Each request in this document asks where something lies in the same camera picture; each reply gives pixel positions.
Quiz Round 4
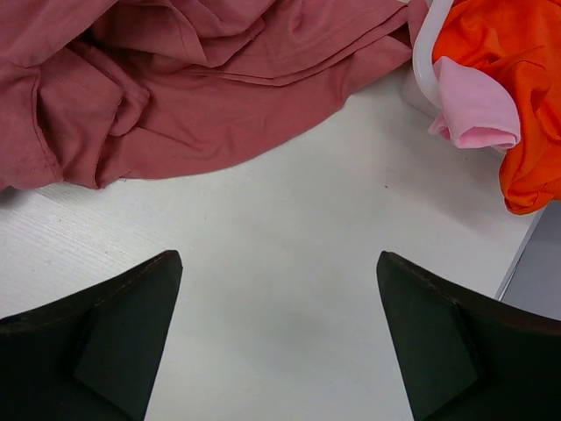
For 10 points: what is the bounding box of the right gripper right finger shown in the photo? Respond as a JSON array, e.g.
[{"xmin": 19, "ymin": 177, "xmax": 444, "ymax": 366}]
[{"xmin": 376, "ymin": 252, "xmax": 560, "ymax": 420}]

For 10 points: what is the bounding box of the salmon pink t-shirt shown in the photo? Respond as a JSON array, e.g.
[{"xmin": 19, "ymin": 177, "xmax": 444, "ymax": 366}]
[{"xmin": 1, "ymin": 1, "xmax": 427, "ymax": 189}]

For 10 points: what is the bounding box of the white plastic basket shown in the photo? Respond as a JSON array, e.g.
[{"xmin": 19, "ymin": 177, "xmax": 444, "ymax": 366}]
[{"xmin": 402, "ymin": 1, "xmax": 453, "ymax": 121}]

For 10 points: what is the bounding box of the light pink t-shirt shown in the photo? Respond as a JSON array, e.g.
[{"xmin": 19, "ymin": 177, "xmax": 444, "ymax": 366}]
[{"xmin": 429, "ymin": 57, "xmax": 522, "ymax": 150}]

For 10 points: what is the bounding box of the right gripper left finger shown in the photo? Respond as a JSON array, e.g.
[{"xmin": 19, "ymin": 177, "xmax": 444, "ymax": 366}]
[{"xmin": 1, "ymin": 250, "xmax": 182, "ymax": 420}]

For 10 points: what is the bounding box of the orange t-shirt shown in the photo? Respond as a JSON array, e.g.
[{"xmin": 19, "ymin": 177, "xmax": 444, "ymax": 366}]
[{"xmin": 433, "ymin": 0, "xmax": 560, "ymax": 215}]

